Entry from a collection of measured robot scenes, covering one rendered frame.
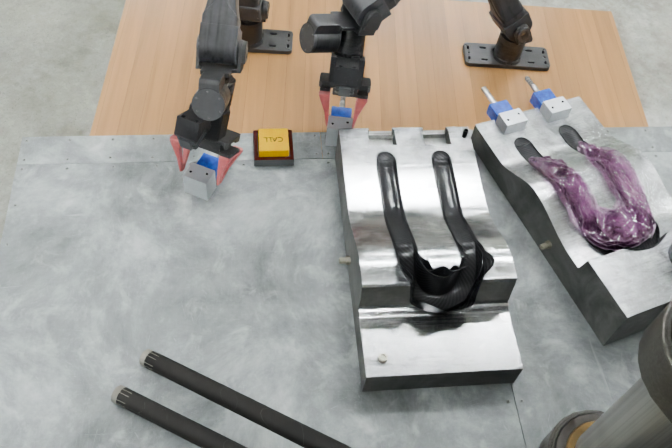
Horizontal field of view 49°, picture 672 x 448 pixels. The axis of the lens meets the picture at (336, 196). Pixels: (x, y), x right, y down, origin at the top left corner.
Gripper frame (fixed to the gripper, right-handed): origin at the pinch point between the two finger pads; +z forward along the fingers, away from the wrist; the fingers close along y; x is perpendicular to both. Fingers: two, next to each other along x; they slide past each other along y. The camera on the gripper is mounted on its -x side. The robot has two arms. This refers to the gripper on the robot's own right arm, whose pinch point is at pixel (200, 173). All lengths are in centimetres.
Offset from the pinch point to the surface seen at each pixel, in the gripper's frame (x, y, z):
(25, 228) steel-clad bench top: -16.7, -24.7, 14.9
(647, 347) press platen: -72, 63, -37
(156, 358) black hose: -30.5, 10.8, 18.6
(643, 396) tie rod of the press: -69, 65, -31
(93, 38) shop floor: 126, -102, 27
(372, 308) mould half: -13.8, 40.0, 5.2
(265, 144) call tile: 11.4, 7.6, -5.3
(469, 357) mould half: -15, 58, 6
